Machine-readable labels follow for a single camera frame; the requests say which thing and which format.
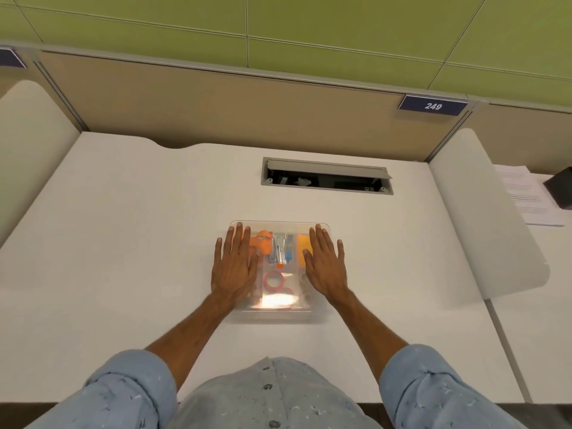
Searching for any person's left hand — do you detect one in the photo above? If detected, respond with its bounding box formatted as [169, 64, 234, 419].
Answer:
[210, 222, 260, 308]

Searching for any person's right hand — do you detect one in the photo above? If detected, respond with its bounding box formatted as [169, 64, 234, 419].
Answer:
[302, 224, 351, 305]

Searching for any person's left forearm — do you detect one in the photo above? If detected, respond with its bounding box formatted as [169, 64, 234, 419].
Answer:
[145, 292, 238, 392]

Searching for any person's right forearm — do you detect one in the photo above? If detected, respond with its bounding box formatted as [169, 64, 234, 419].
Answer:
[328, 288, 410, 384]

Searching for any yellow sticky note pad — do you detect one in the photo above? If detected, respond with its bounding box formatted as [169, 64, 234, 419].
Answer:
[297, 234, 313, 266]

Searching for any orange tape dispenser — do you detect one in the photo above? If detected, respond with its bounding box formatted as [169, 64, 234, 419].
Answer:
[243, 230, 274, 256]

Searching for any clear plastic organizer tray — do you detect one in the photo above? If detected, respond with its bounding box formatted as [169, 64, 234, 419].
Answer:
[226, 220, 332, 325]

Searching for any beige desk partition panel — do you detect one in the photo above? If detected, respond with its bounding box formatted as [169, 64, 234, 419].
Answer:
[0, 40, 572, 175]

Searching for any light blue patterned shirt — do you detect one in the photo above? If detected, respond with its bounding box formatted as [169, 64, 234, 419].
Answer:
[24, 344, 531, 429]

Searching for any white rounded side divider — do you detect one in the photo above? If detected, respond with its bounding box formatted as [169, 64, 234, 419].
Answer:
[428, 128, 551, 301]
[0, 80, 81, 247]

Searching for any blue number label plate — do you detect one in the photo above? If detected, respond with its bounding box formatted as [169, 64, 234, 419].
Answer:
[398, 95, 469, 117]

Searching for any printed white paper sheet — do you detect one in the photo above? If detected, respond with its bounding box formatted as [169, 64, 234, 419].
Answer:
[493, 164, 566, 227]

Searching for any black box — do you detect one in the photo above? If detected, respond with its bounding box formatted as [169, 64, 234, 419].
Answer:
[543, 167, 572, 211]

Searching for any grey desk cable hatch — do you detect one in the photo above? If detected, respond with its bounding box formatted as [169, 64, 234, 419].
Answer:
[261, 157, 395, 195]

